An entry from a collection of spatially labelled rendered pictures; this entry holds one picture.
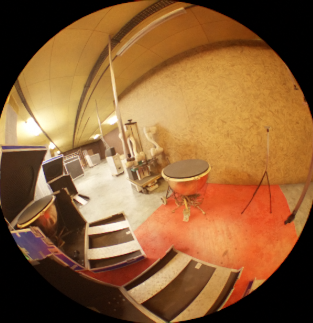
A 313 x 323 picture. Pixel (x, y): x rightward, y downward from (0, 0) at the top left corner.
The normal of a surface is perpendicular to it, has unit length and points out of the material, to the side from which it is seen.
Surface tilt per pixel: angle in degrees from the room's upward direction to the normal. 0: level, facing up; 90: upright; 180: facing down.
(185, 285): 1
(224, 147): 90
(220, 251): 0
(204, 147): 90
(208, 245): 0
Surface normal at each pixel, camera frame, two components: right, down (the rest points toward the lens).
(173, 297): -0.22, -0.95
